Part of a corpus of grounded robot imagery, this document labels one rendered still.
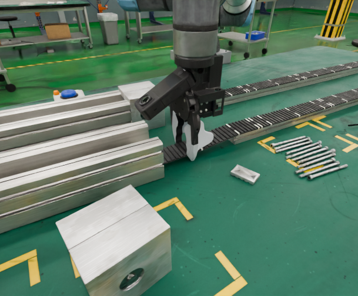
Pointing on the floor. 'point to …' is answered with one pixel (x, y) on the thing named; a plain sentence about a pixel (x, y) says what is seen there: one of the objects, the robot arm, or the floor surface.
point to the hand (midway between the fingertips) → (183, 149)
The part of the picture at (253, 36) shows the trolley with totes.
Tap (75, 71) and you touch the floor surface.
